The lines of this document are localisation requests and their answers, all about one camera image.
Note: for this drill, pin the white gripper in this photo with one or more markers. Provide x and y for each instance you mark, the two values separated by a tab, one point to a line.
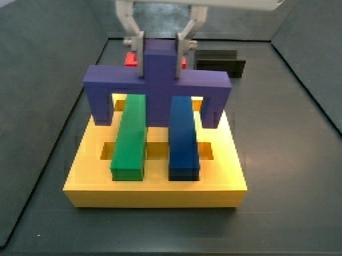
186	43

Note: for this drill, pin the purple comb-shaped block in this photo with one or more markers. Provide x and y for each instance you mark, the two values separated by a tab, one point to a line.
158	85

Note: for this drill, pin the black angled fixture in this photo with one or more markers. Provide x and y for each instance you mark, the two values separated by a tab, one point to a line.
219	60

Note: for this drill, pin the yellow slotted board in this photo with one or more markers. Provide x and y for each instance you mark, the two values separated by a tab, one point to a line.
219	188

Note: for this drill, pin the red comb-shaped block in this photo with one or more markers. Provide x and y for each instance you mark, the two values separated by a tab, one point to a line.
131	61

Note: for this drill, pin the blue bar block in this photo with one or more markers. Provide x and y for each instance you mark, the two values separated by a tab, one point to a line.
183	163

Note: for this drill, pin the green bar block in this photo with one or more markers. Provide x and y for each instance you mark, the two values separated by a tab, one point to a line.
127	164

